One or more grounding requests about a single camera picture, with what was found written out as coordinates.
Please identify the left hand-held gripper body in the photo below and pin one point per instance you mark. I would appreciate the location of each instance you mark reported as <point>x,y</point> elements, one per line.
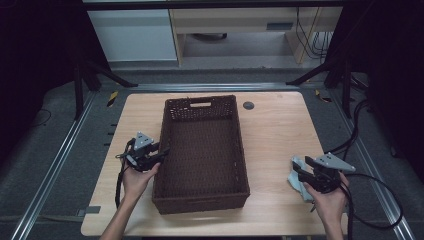
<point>140,156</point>

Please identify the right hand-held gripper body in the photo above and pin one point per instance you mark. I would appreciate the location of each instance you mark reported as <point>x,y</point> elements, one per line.
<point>326,178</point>

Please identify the light blue textured cloth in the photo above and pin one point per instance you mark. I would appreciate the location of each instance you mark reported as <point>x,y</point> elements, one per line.
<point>295,185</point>

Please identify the brown woven basket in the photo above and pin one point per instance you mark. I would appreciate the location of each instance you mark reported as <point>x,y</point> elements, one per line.
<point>203,156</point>

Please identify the person's left hand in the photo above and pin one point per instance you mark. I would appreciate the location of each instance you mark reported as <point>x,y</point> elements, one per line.
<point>136,183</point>

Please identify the person's right hand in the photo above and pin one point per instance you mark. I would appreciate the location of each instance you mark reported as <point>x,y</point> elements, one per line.
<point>331,205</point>

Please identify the grey tape piece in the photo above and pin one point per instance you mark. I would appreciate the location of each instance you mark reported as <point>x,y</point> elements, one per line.
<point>91,210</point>

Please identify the round grey table grommet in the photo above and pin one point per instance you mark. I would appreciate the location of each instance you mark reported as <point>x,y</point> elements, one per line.
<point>248,105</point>

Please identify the black metal stand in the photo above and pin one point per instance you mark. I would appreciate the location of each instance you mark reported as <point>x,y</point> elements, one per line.
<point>79,86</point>
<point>346,86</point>

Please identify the white cabinet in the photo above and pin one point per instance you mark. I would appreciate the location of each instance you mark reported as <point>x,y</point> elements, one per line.
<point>133,35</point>

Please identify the aluminium floor rail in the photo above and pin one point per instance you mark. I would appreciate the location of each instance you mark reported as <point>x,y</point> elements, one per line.
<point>376,173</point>
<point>233,87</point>
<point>53,170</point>

